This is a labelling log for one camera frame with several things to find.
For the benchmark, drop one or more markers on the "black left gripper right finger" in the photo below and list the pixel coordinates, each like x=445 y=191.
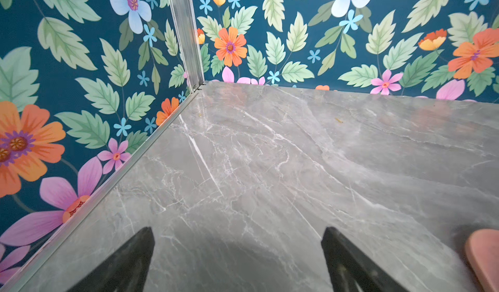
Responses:
x=350 y=269

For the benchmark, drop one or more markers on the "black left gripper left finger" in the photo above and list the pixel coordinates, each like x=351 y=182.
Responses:
x=124 y=270

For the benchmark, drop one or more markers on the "pink plastic tray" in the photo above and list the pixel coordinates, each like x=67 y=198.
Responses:
x=481 y=250

